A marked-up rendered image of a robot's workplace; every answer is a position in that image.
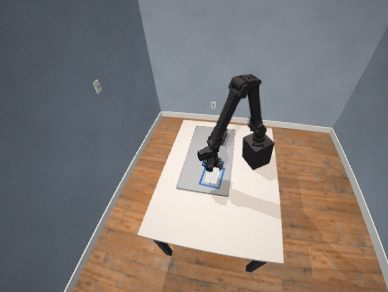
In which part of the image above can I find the white well plate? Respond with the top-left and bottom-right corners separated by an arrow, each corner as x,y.
204,168 -> 219,184

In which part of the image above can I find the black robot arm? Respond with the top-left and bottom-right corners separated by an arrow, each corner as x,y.
197,74 -> 267,172

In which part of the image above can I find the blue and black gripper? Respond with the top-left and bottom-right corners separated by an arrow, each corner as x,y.
202,158 -> 224,171

